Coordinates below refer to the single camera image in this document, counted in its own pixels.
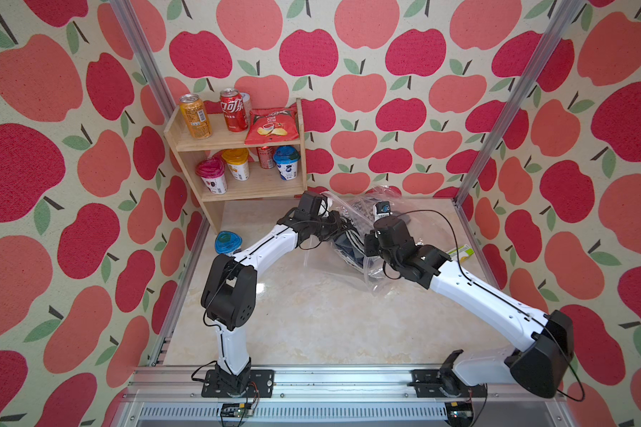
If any houndstooth black white scarf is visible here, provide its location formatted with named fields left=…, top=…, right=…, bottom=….
left=349, top=195, right=387, bottom=225

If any yellow lid cup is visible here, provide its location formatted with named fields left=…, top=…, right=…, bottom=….
left=222, top=149, right=250, bottom=181

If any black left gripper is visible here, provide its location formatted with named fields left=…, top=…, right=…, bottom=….
left=308, top=209, right=352, bottom=240

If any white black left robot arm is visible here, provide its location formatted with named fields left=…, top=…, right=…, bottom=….
left=200, top=191, right=353, bottom=397

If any blue lid cup on shelf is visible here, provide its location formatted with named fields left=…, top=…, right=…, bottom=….
left=273, top=146, right=300, bottom=181

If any blue lid cup on table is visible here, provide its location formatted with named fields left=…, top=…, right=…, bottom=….
left=215, top=231, right=243, bottom=256

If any clear plastic vacuum bag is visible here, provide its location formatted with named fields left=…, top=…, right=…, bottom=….
left=304, top=188, right=456, bottom=295

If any pink lid cup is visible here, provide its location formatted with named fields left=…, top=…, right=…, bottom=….
left=195, top=157, right=228, bottom=195

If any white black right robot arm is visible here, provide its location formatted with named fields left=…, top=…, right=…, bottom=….
left=364, top=207, right=574, bottom=399

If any small red can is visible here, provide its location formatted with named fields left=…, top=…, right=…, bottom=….
left=256, top=146, right=275, bottom=169

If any orange soda can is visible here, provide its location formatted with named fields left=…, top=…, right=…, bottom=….
left=180, top=94, right=212, bottom=140

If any aluminium front rail frame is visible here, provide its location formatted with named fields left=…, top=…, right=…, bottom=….
left=109, top=365, right=577, bottom=426

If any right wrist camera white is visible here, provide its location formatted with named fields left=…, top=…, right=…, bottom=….
left=373, top=200, right=392, bottom=221

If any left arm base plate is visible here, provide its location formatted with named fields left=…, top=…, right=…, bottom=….
left=201, top=368, right=275, bottom=399

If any red chips bag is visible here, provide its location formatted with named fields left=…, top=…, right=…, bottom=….
left=245, top=106, right=299, bottom=145

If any green white small box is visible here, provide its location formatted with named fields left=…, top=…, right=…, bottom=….
left=447, top=244, right=475, bottom=263

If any red cola can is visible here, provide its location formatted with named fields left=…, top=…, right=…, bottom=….
left=220, top=88, right=249, bottom=133

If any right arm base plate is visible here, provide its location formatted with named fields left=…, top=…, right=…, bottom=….
left=408, top=369, right=487, bottom=400

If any dark plaid grey scarf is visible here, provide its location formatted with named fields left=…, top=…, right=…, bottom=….
left=332, top=229, right=374, bottom=272

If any wooden two-tier shelf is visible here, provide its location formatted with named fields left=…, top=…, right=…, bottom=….
left=163, top=98, right=311, bottom=234

